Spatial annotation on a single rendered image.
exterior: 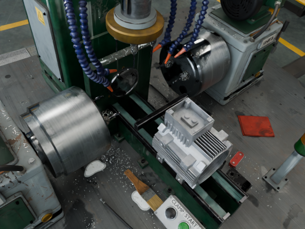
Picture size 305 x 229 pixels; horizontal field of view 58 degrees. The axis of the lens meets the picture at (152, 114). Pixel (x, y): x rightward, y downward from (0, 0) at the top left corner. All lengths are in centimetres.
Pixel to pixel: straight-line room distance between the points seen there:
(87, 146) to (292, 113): 106
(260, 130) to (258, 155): 14
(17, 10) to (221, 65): 293
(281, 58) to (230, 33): 217
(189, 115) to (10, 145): 53
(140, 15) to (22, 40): 246
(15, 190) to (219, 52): 86
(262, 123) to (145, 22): 81
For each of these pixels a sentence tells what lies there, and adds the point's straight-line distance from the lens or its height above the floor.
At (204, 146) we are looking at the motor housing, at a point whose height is 110.
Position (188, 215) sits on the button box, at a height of 108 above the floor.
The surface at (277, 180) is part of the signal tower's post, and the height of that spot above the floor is 82.
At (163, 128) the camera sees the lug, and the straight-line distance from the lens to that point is 90.
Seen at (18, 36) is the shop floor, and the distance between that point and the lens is 330.
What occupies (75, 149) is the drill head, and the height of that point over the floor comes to 110.
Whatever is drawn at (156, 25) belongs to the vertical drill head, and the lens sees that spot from 88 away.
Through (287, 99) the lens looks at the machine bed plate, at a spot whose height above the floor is 80.
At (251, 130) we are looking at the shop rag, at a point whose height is 81.
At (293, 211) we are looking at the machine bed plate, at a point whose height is 80.
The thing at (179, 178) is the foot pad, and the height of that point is 98.
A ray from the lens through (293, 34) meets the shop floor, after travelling 388.
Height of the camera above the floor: 180
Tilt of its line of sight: 50 degrees down
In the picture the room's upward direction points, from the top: 7 degrees clockwise
